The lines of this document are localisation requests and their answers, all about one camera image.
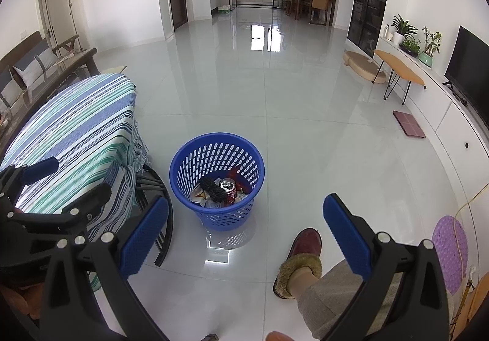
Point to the white bottle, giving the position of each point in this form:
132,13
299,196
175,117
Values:
389,32

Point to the plant in black pot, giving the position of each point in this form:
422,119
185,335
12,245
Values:
410,47

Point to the red drink can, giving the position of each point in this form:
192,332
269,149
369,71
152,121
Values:
228,188

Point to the plant in white pot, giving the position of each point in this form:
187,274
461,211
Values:
401,27

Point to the oval wooden side table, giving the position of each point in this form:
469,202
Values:
401,68

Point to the white television cabinet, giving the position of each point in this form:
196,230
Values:
439,104

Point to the black flat television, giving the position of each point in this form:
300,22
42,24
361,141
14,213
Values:
470,66

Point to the maroon floor scale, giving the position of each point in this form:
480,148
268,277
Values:
409,124

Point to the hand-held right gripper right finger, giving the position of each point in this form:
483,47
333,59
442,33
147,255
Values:
347,238

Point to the green white carton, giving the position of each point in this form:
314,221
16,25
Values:
223,10

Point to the dark glass coffee table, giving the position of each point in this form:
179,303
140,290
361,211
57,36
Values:
72,64

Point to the beige cat scratcher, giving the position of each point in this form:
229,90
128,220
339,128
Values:
363,68

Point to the maroon fur-lined slipper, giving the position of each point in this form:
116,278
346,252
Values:
303,245

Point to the plant in green pot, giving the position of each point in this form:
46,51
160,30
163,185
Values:
429,49

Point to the grey white pillow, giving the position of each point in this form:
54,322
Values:
32,71

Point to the black glass cabinet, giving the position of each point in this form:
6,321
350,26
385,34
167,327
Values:
368,1

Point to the black metal chair frame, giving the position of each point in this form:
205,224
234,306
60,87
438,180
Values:
168,218

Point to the blue plastic waste basket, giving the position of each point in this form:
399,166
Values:
217,136

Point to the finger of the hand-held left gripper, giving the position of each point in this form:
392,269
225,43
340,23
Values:
89,199
38,171

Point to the person's leg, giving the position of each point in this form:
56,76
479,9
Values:
336,299

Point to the wooden sofa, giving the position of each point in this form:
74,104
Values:
23,46

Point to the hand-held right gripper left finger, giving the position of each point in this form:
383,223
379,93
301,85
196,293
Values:
147,234

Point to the purple dotted mat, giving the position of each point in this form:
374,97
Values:
449,249

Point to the black foam fruit net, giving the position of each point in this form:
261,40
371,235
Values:
214,192

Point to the striped tablecloth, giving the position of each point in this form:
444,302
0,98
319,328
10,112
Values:
68,127

